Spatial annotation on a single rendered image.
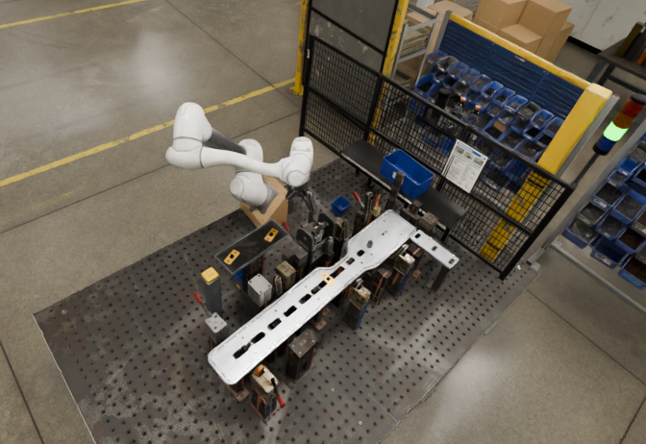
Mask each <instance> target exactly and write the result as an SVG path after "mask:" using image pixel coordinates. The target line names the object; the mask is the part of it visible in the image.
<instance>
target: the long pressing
mask: <svg viewBox="0 0 646 444"><path fill-rule="evenodd" d="M385 231H387V233H386V232H385ZM382 233H384V235H382ZM415 233H416V229H415V227H414V226H413V225H412V224H411V223H409V222H408V221H407V220H405V219H404V218H403V217H401V216H400V215H399V214H397V213H396V212H395V211H393V210H386V211H385V212H384V213H383V214H381V215H380V216H379V217H378V218H376V219H375V220H374V221H372V222H371V223H370V224H369V225H367V226H366V227H365V228H363V229H362V230H361V231H360V232H358V233H357V234H356V235H354V236H353V237H352V238H350V239H349V240H348V241H347V244H346V249H347V255H346V256H345V257H344V258H342V259H341V260H340V261H338V262H337V263H336V264H335V265H333V266H332V267H317V268H315V269H314V270H312V271H311V272H310V273H309V274H308V275H307V276H306V277H305V278H303V279H302V280H301V281H300V282H298V283H297V284H295V285H294V286H293V287H292V288H290V289H289V290H288V291H287V292H285V293H284V294H283V295H281V296H280V297H279V298H278V299H276V300H275V301H274V302H273V303H271V304H270V305H269V306H267V307H266V308H265V309H263V310H262V311H261V312H260V313H258V314H257V315H256V316H255V317H253V318H252V319H251V320H249V321H248V322H247V323H246V324H244V325H243V326H242V327H241V328H239V329H238V330H237V331H235V332H234V333H233V334H231V335H230V336H229V337H228V338H226V339H225V340H224V341H222V342H221V343H220V344H219V345H217V346H216V347H215V348H214V349H212V350H211V351H210V352H209V354H208V362H209V364H210V365H211V367H212V368H213V369H214V371H215V372H216V373H217V374H218V375H219V377H220V378H221V379H222V380H223V381H224V382H225V383H226V384H230V385H232V384H236V383H237V382H239V381H240V380H241V379H242V378H243V377H245V376H246V375H247V374H248V373H249V372H250V371H251V370H253V369H254V368H255V367H256V366H257V365H258V364H259V363H261V362H262V361H263V360H264V359H265V358H267V357H268V356H269V355H270V354H271V353H272V352H273V351H275V350H276V349H277V348H278V347H279V346H280V345H281V344H283V343H284V342H285V341H286V340H287V339H288V338H289V337H291V336H292V335H293V334H294V333H295V332H297V331H298V330H299V329H300V328H301V327H302V326H303V325H305V324H306V323H307V322H308V321H309V320H310V319H311V318H313V316H314V315H315V314H316V313H317V312H319V311H320V310H321V309H323V308H324V307H325V306H327V305H328V304H329V303H330V302H331V301H332V300H333V299H334V298H335V297H336V296H337V295H338V294H339V293H340V292H342V291H343V290H344V289H345V288H346V287H347V286H349V285H350V284H351V283H352V282H353V281H354V280H356V279H357V278H358V277H359V276H360V275H361V274H362V273H364V272H365V271H367V270H371V269H374V268H376V267H378V266H379V265H380V264H381V263H382V262H383V261H385V260H386V259H387V258H388V257H389V256H390V255H391V254H393V253H394V252H395V251H396V250H397V249H398V248H399V247H401V246H402V245H403V244H404V243H405V242H406V241H407V240H408V239H410V237H411V236H412V235H413V234H415ZM369 239H371V240H373V245H372V247H371V248H368V247H367V246H366V244H367V241H368V240H369ZM360 250H363V251H364V254H363V255H362V256H360V257H359V256H358V255H357V252H358V251H360ZM370 254H372V255H370ZM350 258H352V259H354V260H355V261H354V262H353V263H352V264H351V265H347V264H346V261H347V260H348V259H350ZM361 262H362V263H361ZM340 266H342V267H343V268H344V270H343V271H342V272H341V273H340V274H339V275H337V276H336V277H335V278H334V280H335V281H336V283H335V284H334V285H333V286H330V285H329V284H328V283H327V282H326V283H327V284H326V285H325V286H324V287H323V288H322V289H320V290H319V291H318V292H317V293H316V294H312V293H311V290H313V289H314V288H315V287H316V286H317V285H319V284H320V283H321V282H323V281H324V280H323V279H322V278H321V275H322V274H324V273H327V274H328V275H329V276H330V275H331V274H332V273H333V272H335V271H336V270H337V268H339V267H340ZM305 286H306V287H305ZM306 294H309V295H310V296H311V298H310V299H308V300H307V302H306V303H305V304H303V305H301V304H300V303H299V300H300V299H302V298H303V297H304V296H305V295H306ZM318 299H319V300H318ZM292 306H295V307H296V308H297V309H296V310H295V311H294V312H293V313H291V314H290V315H289V317H285V316H284V312H286V311H287V310H288V309H289V308H291V307H292ZM275 310H277V311H275ZM277 318H279V319H280V320H281V321H282V323H280V324H279V325H278V326H277V327H276V328H274V329H273V330H272V331H270V330H269V329H268V328H267V327H268V325H270V324H271V323H272V322H273V321H275V320H276V319H277ZM260 332H264V334H265V337H263V338H262V339H261V340H260V341H259V342H257V343H256V344H253V343H252V342H251V339H252V338H254V337H255V336H256V335H257V334H258V333H260ZM242 337H243V338H242ZM248 341H250V342H251V343H252V346H251V347H249V348H248V347H247V345H246V344H247V342H248ZM243 346H246V348H248V351H247V352H245V353H244V354H243V355H242V356H241V357H239V358H238V359H235V358H234V357H233V354H234V353H235V352H237V351H238V350H239V349H240V348H241V347H243ZM255 352H256V353H255Z"/></svg>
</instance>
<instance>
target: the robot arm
mask: <svg viewBox="0 0 646 444"><path fill-rule="evenodd" d="M173 135H174V140H173V147H169V148H168V149H167V151H166V154H165V157H166V160H167V162H168V163H169V164H172V165H174V166H176V167H180V168H184V169H200V168H208V167H213V166H217V165H224V164H231V165H233V166H234V167H235V169H236V176H235V177H234V178H233V179H232V181H231V183H230V192H231V194H232V196H233V197H234V198H235V199H236V200H238V201H239V202H241V203H243V204H246V205H250V208H249V211H250V212H253V211H254V210H255V209H258V210H259V211H260V213H261V214H265V212H266V210H267V209H268V207H269V206H270V204H271V203H272V202H273V200H274V199H275V197H276V196H278V195H279V191H278V190H276V189H274V188H273V187H272V186H271V185H270V184H269V183H268V182H267V181H266V180H265V178H264V177H262V176H261V175H264V176H270V177H276V178H279V179H280V180H281V181H282V182H285V183H287V184H288V185H289V190H288V192H287V194H286V197H285V198H286V199H287V200H288V213H292V212H293V200H292V199H293V198H294V197H295V196H296V195H297V196H299V197H301V198H303V200H304V201H305V202H306V204H307V206H308V208H309V220H308V223H311V222H313V217H314V213H315V212H316V211H318V209H317V206H316V204H315V201H314V198H313V192H309V191H308V188H309V184H310V179H311V167H312V162H313V148H312V144H311V140H310V139H309V138H306V137H302V136H301V137H297V138H295V139H294V140H293V143H292V146H291V151H290V157H288V158H285V159H281V160H280V161H279V162H277V163H264V162H262V149H261V146H260V144H259V143H258V142H257V141H256V140H254V139H244V140H242V141H241V142H240V143H236V142H234V141H233V140H231V139H229V138H228V137H226V136H224V135H222V134H221V133H219V132H218V131H217V130H215V129H214V128H212V127H211V124H210V123H209V121H208V120H207V118H206V116H205V114H204V111H203V109H202V108H201V107H200V106H199V105H197V104H195V103H184V104H182V105H181V106H180V107H179V108H178V110H177V113H176V116H175V121H174V130H173ZM202 144H203V145H205V146H207V147H209V148H207V147H202ZM293 189H294V190H295V192H294V193H293V194H292V195H291V193H292V191H293ZM290 195H291V196H290ZM306 196H307V197H306ZM305 197H306V198H305Z"/></svg>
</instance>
